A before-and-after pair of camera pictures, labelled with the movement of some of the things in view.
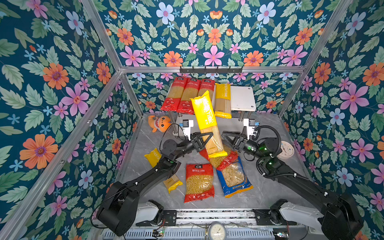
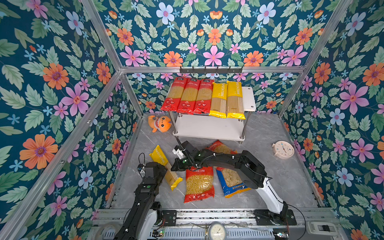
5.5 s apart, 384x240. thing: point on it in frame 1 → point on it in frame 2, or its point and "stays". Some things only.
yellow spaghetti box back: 223,100 stays
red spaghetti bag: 172,102 stays
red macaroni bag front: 199,182 stays
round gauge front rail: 217,231 stays
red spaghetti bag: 206,85 stays
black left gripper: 198,143 → 161,170
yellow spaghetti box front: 215,146 → 234,100
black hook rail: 211,70 stays
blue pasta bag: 233,178 stays
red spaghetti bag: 191,90 → 176,93
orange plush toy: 162,123 stays
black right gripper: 241,144 → 179,167
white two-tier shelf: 242,98 → 193,125
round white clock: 287,149 stays
